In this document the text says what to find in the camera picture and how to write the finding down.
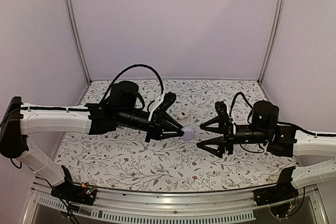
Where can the purple round case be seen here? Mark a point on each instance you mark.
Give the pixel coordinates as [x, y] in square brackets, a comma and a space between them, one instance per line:
[188, 133]

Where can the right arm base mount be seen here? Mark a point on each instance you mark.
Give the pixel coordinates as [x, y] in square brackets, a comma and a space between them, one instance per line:
[281, 200]

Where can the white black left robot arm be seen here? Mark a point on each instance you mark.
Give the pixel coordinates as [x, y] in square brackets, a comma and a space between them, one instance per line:
[118, 109]

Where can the front aluminium rail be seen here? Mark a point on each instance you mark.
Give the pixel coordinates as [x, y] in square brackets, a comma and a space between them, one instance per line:
[122, 206]

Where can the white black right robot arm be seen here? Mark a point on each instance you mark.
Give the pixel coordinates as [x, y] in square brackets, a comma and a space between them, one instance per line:
[281, 139]

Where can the cream earbud charging case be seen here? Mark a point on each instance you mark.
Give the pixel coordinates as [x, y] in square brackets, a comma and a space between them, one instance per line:
[182, 115]

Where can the floral patterned table mat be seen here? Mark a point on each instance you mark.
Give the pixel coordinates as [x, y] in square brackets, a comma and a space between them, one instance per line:
[122, 159]

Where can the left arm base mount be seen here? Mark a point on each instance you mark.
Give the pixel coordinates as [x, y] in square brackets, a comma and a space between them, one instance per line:
[69, 191]

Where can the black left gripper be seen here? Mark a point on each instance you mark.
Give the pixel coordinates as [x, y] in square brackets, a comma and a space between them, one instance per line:
[159, 125]

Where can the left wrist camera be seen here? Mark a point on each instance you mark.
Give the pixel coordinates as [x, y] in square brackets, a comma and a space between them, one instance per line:
[162, 103]

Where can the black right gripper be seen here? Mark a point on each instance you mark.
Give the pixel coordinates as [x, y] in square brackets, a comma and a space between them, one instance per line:
[226, 130]

